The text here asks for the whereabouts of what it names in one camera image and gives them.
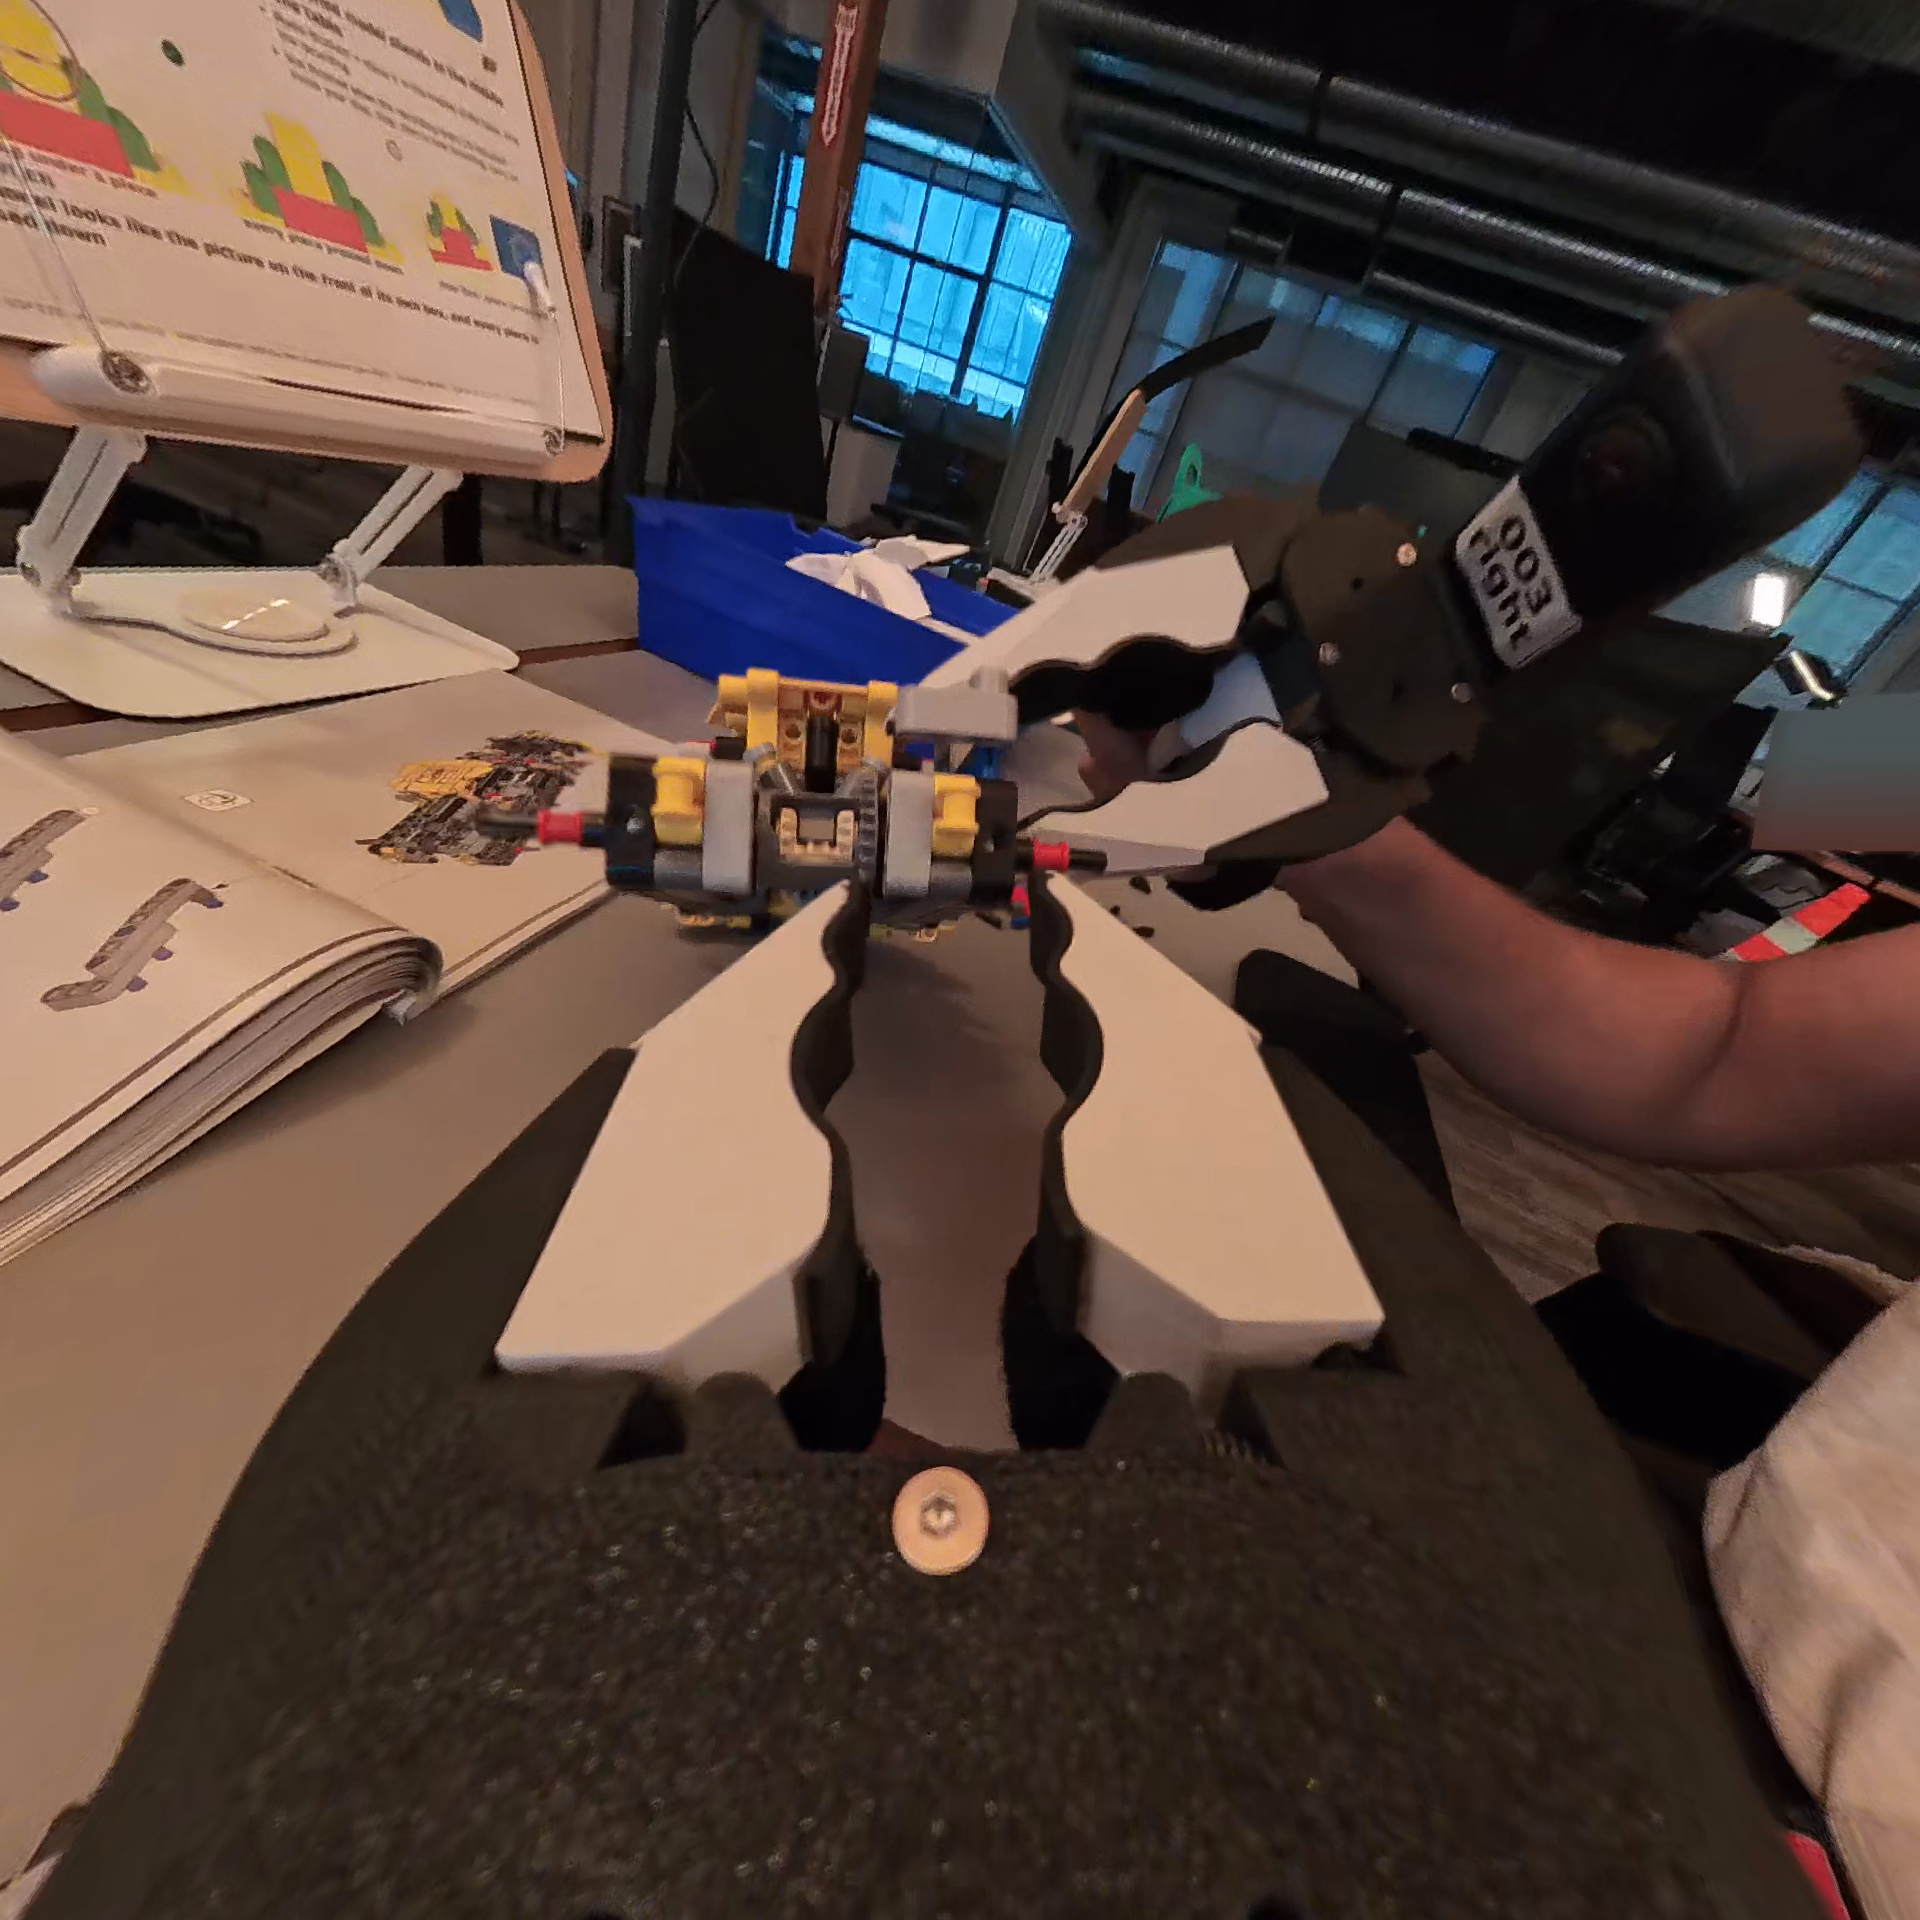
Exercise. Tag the printed instruction sheet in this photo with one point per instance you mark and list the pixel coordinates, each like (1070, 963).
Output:
(300, 224)

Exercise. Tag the partly built yellow toy car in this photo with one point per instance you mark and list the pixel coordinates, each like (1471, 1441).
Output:
(811, 809)

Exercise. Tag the person's right forearm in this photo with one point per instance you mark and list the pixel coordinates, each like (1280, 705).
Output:
(1576, 1019)

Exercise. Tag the white stand base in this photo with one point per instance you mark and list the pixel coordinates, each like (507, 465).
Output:
(1110, 451)

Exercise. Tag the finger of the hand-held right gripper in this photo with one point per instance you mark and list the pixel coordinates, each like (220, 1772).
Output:
(1231, 809)
(1142, 600)

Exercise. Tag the black board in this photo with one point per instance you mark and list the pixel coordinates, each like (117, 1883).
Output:
(744, 374)

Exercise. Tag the orange traffic cone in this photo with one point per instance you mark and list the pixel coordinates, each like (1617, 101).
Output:
(1809, 922)

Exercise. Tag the blue plastic bin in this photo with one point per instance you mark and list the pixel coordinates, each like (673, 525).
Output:
(721, 586)

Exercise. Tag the open instruction booklet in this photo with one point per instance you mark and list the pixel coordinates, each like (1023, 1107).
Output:
(224, 930)

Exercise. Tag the crumpled white paper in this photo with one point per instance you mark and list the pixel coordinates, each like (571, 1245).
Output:
(878, 569)

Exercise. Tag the wooden document stand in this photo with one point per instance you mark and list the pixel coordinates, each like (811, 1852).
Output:
(300, 644)

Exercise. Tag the green bin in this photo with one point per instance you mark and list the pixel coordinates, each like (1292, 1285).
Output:
(1190, 480)

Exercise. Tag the grey angled toy beam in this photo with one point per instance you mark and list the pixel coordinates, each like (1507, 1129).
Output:
(955, 705)

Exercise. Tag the person's right hand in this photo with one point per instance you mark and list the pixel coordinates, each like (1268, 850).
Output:
(1125, 756)

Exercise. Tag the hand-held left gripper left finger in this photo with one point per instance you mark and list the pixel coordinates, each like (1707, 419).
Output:
(662, 1201)

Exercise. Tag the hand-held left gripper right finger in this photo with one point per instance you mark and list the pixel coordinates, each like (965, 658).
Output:
(1215, 1201)

